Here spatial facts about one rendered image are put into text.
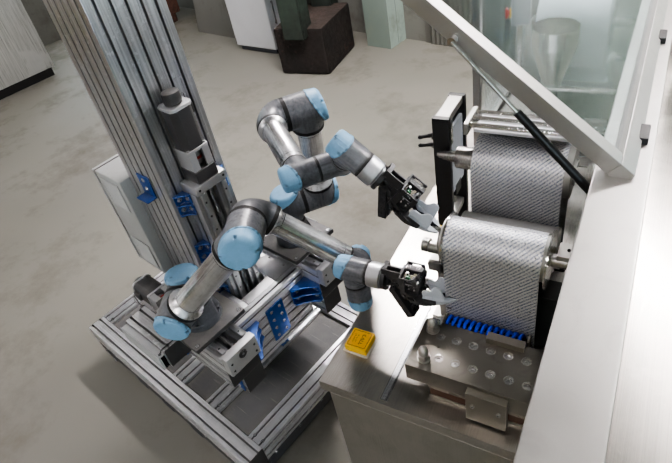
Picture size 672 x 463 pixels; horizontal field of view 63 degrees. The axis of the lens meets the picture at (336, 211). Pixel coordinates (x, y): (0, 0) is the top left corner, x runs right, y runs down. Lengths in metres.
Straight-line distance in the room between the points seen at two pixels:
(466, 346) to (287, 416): 1.11
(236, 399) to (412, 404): 1.16
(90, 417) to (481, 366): 2.15
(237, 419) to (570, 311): 1.91
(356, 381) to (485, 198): 0.63
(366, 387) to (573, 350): 0.95
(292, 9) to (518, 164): 4.03
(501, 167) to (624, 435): 0.79
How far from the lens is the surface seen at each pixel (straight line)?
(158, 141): 1.86
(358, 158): 1.38
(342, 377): 1.63
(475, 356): 1.48
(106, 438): 3.00
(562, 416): 0.67
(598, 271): 0.82
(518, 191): 1.52
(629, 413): 0.95
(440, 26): 0.92
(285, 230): 1.64
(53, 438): 3.16
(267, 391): 2.53
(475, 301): 1.49
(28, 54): 7.56
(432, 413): 1.54
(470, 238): 1.38
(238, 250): 1.50
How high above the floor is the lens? 2.23
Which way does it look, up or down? 38 degrees down
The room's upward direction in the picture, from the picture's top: 12 degrees counter-clockwise
